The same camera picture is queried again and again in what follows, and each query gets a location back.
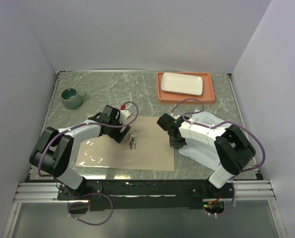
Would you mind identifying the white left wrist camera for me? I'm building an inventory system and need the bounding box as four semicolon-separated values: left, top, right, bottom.
119;105;131;124

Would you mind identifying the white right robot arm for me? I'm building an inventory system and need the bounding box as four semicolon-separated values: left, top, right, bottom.
157;113;256;198

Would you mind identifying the green ceramic cup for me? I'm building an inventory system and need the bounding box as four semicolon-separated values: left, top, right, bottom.
61;88;87;109

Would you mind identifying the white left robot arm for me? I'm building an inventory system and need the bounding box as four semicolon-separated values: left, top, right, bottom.
29;105;131;199

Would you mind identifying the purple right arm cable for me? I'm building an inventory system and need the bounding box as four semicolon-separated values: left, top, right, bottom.
171;98;266;172

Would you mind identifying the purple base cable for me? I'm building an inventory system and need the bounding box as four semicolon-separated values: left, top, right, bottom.
67;192;114;226

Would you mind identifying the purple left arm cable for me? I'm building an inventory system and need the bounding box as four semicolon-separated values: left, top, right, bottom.
37;101;139;177

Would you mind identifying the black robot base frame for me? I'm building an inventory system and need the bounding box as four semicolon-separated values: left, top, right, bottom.
57;179;233;211

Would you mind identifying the metal folder clip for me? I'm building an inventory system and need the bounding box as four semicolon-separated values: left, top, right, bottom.
129;132;137;149

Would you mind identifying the printed paper sheet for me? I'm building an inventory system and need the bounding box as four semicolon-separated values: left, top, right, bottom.
178;139;220;170
191;109;223;126

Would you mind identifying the white rectangular plate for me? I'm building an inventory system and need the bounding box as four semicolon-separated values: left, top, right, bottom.
160;72;203;96

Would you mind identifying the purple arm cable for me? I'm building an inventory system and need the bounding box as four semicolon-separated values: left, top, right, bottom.
37;101;139;177
171;98;266;172

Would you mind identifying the brown paper folder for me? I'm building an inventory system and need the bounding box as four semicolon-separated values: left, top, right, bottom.
75;117;174;171

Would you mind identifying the terracotta rectangular tray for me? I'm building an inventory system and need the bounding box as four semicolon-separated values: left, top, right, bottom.
155;71;215;105

